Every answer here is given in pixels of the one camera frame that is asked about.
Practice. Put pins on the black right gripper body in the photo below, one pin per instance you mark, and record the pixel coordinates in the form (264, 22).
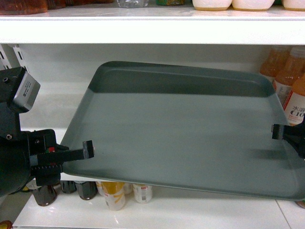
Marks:
(295, 136)

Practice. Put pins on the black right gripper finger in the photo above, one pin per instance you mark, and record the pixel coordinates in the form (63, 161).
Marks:
(277, 131)

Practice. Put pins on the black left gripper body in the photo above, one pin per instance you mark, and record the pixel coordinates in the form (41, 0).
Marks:
(44, 150)

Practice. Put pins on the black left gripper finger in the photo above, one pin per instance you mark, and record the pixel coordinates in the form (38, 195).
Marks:
(86, 152)

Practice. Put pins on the grey silver rectangular tray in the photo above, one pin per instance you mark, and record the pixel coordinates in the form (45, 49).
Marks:
(185, 127)

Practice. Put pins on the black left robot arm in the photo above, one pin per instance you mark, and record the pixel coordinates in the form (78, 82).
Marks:
(26, 155)

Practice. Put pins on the orange juice bottle front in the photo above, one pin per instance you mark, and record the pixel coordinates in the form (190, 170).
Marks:
(294, 106)

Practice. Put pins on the orange juice bottle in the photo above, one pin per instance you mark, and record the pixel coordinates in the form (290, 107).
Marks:
(294, 106)
(275, 61)
(293, 69)

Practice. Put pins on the dark drink bottle middle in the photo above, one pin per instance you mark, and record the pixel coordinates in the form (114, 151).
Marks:
(68, 187)

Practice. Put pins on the dark drink bottle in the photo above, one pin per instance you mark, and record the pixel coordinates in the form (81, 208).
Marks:
(86, 189)
(44, 195)
(68, 187)

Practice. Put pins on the dark drink bottle right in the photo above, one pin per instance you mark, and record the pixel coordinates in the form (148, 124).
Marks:
(86, 189)

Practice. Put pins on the dark drink bottle left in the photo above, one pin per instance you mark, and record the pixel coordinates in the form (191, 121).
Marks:
(44, 195)

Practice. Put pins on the yellow white can front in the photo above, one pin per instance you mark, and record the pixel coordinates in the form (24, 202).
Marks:
(114, 195)

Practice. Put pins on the orange juice bottle middle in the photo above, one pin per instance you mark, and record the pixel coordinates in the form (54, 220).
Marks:
(293, 69)

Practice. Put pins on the orange juice bottle back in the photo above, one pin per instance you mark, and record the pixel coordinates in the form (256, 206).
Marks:
(275, 61)

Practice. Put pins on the white can with label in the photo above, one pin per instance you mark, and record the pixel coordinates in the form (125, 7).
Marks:
(142, 193)

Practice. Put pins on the white metal shelf unit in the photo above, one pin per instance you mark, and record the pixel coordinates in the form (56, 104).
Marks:
(63, 48)

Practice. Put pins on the white tub right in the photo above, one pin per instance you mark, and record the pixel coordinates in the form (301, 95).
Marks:
(294, 5)

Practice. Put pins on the white tub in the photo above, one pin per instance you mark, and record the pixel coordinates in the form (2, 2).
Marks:
(211, 5)
(252, 5)
(294, 5)

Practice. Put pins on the white tub middle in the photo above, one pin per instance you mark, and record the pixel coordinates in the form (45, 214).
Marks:
(252, 5)

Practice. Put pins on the white tub left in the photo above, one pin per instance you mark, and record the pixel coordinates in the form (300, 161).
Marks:
(211, 5)

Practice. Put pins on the clear water bottle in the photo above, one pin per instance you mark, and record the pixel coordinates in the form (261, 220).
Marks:
(132, 3)

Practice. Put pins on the dark red package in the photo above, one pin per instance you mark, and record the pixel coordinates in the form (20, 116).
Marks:
(22, 7)

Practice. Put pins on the green label bottle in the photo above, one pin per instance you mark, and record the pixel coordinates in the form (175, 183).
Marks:
(170, 2)

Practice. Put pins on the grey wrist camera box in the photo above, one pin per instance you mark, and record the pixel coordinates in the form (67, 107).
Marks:
(26, 94)

